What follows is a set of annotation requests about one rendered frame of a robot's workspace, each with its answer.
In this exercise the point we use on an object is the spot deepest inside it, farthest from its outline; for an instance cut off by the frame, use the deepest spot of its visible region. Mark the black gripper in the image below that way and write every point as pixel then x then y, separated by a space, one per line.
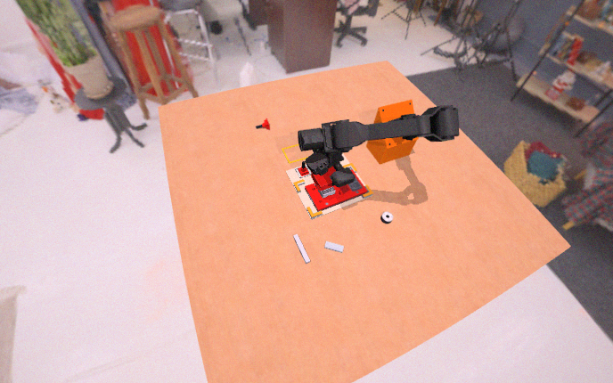
pixel 343 175

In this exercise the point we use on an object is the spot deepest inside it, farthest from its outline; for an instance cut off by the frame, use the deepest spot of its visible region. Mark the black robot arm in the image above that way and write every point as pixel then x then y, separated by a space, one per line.
pixel 437 124

